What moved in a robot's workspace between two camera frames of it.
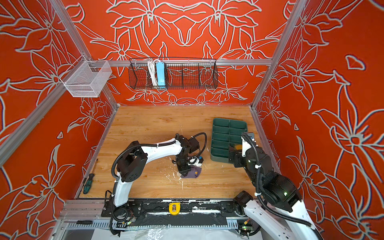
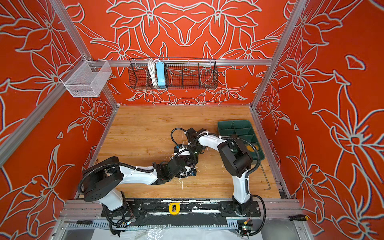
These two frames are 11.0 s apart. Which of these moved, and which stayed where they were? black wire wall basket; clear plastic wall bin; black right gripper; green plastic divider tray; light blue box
Moved: black right gripper; green plastic divider tray
Stayed: clear plastic wall bin; light blue box; black wire wall basket
